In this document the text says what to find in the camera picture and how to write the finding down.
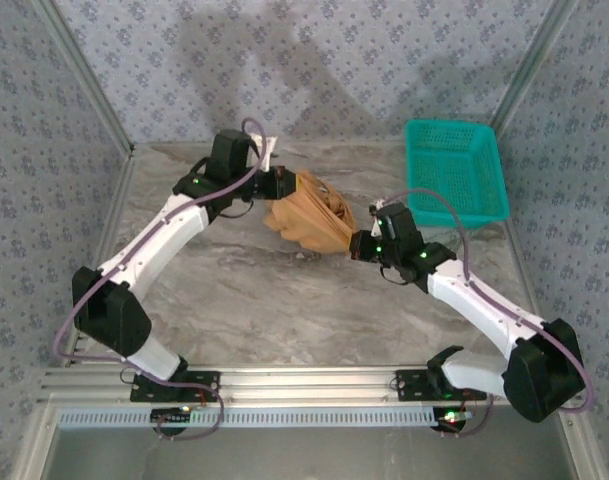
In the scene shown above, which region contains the tan t-shirt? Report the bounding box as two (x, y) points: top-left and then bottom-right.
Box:
(262, 169), (358, 257)

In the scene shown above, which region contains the teal plastic basket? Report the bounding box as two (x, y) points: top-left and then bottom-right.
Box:
(404, 118), (510, 231)

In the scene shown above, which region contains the small black circuit board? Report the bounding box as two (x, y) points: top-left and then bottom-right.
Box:
(432, 407), (474, 432)
(151, 407), (194, 427)

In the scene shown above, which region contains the aluminium table edge rail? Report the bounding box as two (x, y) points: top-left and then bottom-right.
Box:
(501, 219), (550, 331)
(61, 147), (138, 371)

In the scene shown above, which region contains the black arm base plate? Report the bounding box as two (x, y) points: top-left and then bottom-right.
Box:
(129, 368), (221, 404)
(394, 368), (488, 404)

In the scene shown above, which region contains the aluminium frame post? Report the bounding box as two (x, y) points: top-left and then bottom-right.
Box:
(33, 0), (137, 155)
(486, 0), (583, 134)

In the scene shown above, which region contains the aluminium mounting rail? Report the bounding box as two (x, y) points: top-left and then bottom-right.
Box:
(38, 367), (505, 401)

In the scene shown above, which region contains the slotted grey cable duct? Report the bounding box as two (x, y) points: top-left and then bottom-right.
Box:
(58, 405), (478, 430)

